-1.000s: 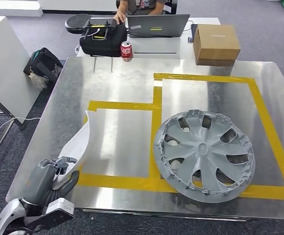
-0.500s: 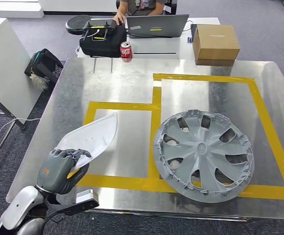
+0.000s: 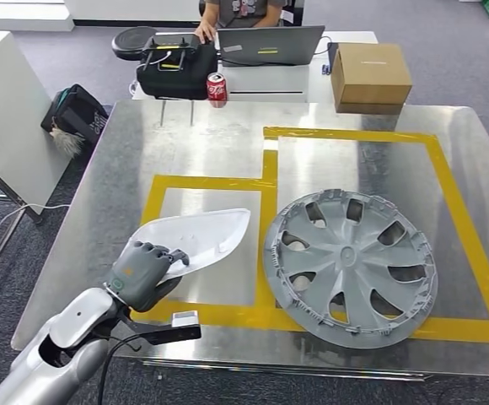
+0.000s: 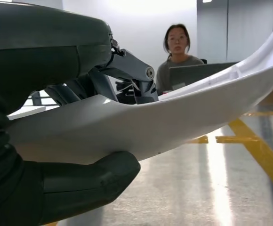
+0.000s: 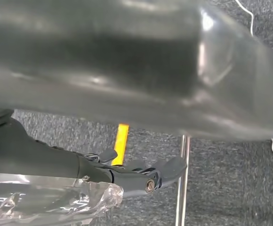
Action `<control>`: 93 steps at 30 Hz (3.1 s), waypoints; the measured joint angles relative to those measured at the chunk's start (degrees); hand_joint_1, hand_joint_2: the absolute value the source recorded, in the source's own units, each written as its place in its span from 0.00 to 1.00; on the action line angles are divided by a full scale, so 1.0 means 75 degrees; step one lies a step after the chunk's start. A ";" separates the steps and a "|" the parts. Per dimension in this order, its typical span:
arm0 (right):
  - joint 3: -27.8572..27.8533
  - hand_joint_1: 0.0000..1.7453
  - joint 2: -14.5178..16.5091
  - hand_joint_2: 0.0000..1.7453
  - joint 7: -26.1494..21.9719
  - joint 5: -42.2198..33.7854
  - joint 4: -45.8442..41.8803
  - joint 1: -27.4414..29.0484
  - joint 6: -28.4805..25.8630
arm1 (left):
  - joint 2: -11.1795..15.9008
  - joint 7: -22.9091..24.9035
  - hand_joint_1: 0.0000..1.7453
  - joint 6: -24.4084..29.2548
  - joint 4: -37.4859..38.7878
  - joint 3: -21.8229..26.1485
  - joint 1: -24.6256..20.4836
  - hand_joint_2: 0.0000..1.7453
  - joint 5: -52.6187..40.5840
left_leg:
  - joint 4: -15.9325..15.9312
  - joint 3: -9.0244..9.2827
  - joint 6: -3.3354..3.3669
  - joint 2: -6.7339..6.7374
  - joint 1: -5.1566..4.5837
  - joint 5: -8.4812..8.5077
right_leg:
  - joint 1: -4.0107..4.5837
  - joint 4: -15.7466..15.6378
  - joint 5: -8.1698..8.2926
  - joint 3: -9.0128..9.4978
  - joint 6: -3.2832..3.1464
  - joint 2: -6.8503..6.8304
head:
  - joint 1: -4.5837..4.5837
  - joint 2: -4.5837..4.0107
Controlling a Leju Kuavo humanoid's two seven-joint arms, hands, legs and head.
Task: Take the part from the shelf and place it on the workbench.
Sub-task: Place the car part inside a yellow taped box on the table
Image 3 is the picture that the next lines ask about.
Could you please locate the brown cardboard box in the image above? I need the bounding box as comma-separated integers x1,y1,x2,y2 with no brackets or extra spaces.
330,42,413,116

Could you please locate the small yellow tape rectangle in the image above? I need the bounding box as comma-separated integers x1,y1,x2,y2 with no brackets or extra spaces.
132,149,279,331

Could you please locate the white desk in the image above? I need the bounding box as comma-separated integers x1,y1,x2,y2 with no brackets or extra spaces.
131,30,379,105

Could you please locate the white curved plastic part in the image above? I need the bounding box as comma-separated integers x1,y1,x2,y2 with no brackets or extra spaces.
128,208,251,284

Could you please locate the steel table with white panel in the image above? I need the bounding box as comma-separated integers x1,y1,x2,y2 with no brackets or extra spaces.
0,30,72,300

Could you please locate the red drink can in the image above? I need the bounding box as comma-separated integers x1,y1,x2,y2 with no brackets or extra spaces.
206,72,229,109

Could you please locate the person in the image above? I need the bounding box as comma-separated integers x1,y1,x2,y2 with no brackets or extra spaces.
193,0,287,45

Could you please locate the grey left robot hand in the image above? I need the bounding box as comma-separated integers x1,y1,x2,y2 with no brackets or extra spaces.
104,241,190,313

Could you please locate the grey laptop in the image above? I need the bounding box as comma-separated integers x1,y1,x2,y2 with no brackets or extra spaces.
217,24,326,68

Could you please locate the black bag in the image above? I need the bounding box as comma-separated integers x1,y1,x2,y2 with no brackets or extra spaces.
40,84,110,159

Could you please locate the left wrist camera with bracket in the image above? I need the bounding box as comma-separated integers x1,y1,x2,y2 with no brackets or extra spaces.
120,310,202,346

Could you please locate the steel workbench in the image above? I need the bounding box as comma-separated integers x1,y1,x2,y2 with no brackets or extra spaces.
10,99,489,384

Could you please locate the white low platform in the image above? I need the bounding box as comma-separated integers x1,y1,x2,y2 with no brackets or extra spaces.
0,0,75,33

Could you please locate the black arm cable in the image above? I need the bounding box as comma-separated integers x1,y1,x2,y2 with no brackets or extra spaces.
97,332,155,405

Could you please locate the black remote controller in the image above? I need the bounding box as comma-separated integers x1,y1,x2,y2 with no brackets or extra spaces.
142,34,203,73

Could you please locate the grey wheel hubcap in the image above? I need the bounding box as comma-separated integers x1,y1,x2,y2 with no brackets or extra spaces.
263,188,439,350

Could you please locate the black carry case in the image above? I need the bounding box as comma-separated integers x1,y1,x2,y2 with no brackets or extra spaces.
136,34,219,102

